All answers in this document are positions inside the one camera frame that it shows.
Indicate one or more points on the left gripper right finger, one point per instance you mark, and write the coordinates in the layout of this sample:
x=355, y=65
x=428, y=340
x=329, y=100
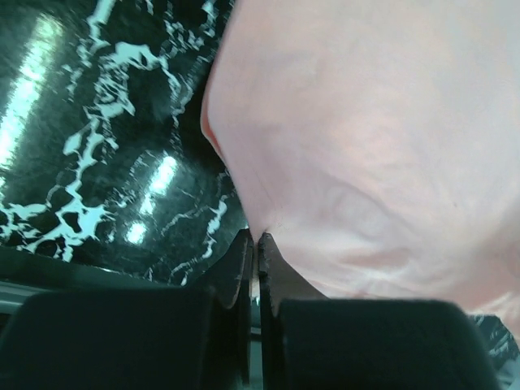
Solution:
x=310, y=341

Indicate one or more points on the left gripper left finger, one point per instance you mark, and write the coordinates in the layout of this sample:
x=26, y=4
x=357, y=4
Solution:
x=195, y=337

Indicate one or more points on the salmon pink t shirt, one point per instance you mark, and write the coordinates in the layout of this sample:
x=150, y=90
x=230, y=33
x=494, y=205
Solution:
x=378, y=143

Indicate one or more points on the left aluminium rail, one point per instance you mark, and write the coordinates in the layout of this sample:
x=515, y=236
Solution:
x=12, y=296

